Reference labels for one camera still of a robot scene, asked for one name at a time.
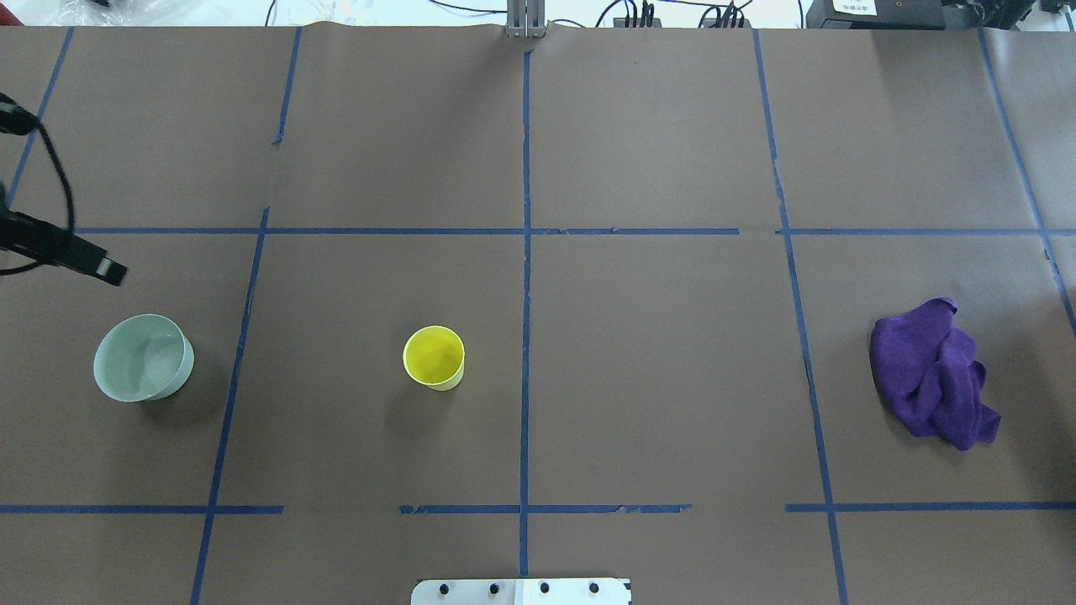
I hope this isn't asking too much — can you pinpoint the purple cloth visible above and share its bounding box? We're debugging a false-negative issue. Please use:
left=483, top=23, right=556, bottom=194
left=869, top=297, right=1002, bottom=451

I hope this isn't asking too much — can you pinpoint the green ceramic bowl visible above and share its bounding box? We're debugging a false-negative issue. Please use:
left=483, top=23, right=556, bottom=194
left=93, top=313, right=195, bottom=402

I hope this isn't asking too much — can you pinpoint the yellow plastic cup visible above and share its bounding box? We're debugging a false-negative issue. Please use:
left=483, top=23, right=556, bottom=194
left=401, top=325, right=466, bottom=392

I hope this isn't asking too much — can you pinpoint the black camera cable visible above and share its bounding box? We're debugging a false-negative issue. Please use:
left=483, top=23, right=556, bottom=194
left=0, top=94, right=76, bottom=276

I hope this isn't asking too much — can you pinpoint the black desktop computer box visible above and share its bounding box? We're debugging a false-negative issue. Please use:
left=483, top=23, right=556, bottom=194
left=804, top=1, right=946, bottom=30

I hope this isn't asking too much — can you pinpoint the aluminium frame post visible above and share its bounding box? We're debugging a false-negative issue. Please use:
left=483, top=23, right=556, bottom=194
left=506, top=0, right=548, bottom=39

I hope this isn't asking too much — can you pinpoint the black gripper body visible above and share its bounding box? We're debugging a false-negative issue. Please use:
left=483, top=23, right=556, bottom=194
left=1, top=210, right=61, bottom=263

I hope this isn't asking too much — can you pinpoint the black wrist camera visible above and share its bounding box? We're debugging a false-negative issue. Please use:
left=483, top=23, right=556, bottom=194
left=0, top=93, right=41, bottom=135

